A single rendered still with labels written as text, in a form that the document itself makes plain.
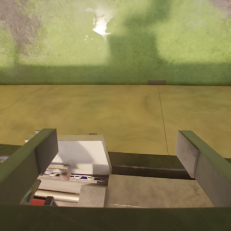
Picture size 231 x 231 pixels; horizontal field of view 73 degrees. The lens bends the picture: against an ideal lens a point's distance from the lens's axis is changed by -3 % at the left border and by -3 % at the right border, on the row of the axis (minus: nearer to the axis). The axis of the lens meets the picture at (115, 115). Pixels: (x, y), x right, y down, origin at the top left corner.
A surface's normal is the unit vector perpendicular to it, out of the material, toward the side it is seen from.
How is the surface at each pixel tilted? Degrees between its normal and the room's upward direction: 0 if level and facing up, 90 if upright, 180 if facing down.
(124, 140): 90
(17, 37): 0
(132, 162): 90
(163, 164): 90
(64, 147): 0
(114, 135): 90
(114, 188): 80
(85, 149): 0
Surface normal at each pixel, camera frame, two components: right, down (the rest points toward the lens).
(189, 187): -0.08, -0.65
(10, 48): -0.13, 0.64
